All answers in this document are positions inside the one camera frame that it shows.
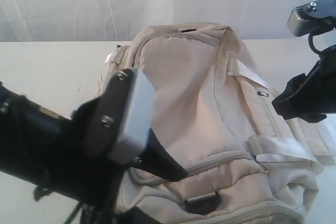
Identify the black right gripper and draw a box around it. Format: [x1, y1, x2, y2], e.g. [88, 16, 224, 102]
[272, 52, 335, 123]

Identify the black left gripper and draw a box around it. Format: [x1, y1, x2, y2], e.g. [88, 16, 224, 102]
[1, 95, 123, 203]

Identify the beige duffel bag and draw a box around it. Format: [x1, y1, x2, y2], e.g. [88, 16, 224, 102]
[96, 23, 335, 223]

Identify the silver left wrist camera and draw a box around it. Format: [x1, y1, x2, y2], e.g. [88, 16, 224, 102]
[108, 69, 155, 165]

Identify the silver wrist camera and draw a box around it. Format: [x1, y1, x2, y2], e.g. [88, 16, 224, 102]
[108, 69, 155, 165]
[287, 1, 335, 37]

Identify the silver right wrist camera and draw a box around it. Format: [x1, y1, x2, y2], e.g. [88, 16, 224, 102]
[287, 1, 335, 37]

